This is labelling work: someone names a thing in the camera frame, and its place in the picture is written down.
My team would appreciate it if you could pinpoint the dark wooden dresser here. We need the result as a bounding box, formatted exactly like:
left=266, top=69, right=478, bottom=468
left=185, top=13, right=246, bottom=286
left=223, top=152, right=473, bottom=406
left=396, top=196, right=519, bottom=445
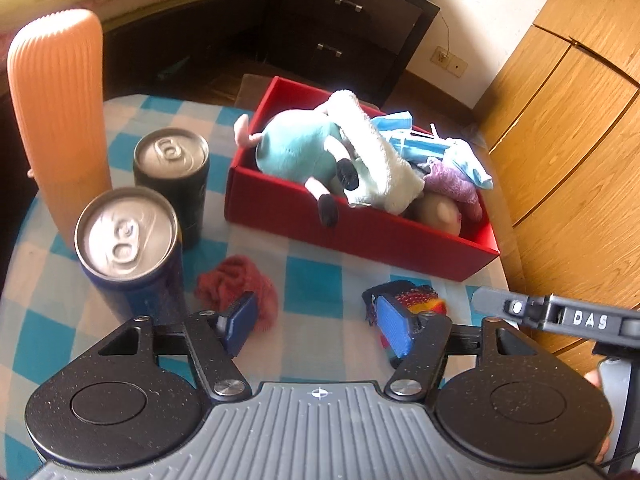
left=272, top=0, right=441, bottom=109

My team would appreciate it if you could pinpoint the black drink can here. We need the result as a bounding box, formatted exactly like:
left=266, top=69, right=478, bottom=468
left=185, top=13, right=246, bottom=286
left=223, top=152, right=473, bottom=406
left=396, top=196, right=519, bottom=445
left=132, top=128, right=211, bottom=251

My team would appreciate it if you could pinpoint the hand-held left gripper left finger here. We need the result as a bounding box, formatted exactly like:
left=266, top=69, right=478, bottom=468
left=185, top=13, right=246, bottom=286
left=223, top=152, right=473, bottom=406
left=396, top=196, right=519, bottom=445
left=96, top=291, right=261, bottom=404

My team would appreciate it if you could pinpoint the blue drink can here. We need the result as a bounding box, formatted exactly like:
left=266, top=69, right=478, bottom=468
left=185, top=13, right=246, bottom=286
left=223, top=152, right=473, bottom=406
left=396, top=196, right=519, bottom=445
left=73, top=187, right=189, bottom=324

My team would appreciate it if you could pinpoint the teal plush pig toy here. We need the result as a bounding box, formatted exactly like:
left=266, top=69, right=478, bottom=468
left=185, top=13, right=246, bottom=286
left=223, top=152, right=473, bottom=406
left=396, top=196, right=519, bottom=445
left=233, top=107, right=362, bottom=229

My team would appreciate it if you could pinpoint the pale green white towel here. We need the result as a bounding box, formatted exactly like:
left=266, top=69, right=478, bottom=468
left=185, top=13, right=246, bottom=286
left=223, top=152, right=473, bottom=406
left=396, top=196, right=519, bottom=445
left=319, top=88, right=426, bottom=216

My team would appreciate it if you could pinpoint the purple cloth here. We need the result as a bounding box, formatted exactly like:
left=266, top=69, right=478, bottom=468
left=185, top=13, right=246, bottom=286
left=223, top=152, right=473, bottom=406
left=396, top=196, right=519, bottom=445
left=422, top=157, right=484, bottom=224

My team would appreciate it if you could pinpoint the red box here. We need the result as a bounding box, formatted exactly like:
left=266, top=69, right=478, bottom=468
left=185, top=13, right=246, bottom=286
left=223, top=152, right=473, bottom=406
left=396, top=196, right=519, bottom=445
left=223, top=75, right=502, bottom=284

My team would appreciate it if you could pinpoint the wall outlet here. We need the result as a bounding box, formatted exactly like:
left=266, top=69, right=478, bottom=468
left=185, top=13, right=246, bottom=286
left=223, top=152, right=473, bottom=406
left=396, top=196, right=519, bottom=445
left=432, top=45, right=470, bottom=79

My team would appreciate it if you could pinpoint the orange ribbed vase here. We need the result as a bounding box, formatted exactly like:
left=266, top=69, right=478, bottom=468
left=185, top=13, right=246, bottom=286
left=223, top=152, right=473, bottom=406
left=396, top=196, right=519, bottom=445
left=5, top=8, right=114, bottom=257

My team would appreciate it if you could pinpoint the blue white checkered tablecloth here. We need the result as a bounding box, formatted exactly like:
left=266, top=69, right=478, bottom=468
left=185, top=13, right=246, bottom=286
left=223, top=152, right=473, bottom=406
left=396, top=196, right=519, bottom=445
left=0, top=92, right=527, bottom=463

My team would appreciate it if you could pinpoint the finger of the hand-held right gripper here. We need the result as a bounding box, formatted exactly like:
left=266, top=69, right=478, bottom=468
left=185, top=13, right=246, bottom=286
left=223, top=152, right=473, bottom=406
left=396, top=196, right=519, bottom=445
left=472, top=285, right=550, bottom=331

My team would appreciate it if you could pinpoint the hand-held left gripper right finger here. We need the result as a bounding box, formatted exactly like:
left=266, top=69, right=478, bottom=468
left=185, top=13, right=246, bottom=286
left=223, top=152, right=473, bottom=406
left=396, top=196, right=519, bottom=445
left=374, top=294, right=552, bottom=404

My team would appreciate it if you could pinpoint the light wooden wardrobe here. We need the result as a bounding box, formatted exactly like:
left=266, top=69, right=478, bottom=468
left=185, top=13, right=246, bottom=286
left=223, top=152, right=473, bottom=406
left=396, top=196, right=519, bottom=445
left=472, top=0, right=640, bottom=362

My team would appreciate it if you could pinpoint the red-brown knitted cloth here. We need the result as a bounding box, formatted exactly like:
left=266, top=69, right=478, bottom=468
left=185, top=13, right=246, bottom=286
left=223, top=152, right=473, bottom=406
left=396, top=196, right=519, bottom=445
left=194, top=254, right=280, bottom=334

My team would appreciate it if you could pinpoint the striped multicolour knit hat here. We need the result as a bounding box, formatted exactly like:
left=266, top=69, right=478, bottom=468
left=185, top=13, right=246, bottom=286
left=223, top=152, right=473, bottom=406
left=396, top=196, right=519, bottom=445
left=362, top=282, right=447, bottom=361

